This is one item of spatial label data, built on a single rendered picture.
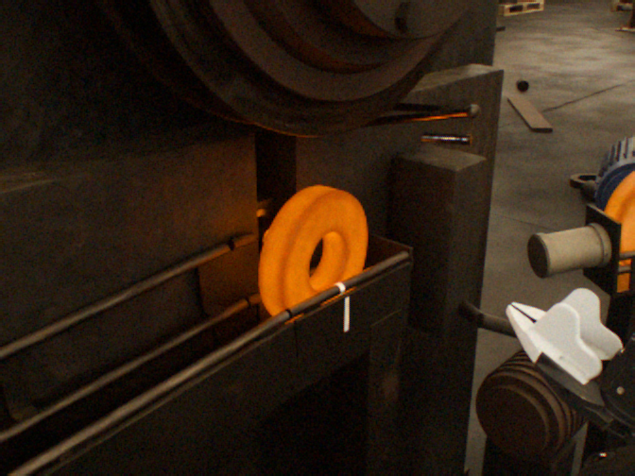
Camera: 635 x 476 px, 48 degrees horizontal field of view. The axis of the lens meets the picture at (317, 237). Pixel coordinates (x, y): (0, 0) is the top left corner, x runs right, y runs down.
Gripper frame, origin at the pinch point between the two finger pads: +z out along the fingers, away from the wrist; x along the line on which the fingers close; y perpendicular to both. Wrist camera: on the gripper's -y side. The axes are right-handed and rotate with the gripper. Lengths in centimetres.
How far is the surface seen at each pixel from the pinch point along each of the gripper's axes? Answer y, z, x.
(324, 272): -10.9, 21.7, -1.2
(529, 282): -93, 43, -150
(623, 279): -13.6, 1.2, -41.1
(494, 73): 2, 32, -44
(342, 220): -4.1, 21.9, -1.9
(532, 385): -23.3, 0.8, -22.8
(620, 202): -3.1, 6.0, -38.7
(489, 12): -49, 144, -250
